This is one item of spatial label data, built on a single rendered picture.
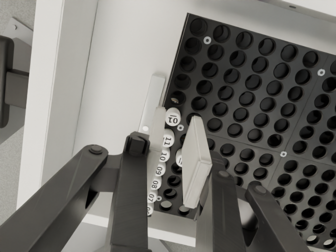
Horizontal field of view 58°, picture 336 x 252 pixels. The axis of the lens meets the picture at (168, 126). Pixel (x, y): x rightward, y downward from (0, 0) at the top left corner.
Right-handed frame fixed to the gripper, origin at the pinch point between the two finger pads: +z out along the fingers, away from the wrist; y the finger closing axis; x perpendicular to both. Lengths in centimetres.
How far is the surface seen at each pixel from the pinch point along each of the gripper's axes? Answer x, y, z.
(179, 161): -3.3, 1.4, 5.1
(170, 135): -1.2, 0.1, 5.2
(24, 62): -21, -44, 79
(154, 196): -7.3, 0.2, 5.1
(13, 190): -85, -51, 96
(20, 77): 0.3, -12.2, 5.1
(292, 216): -6.7, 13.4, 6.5
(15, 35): -17, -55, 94
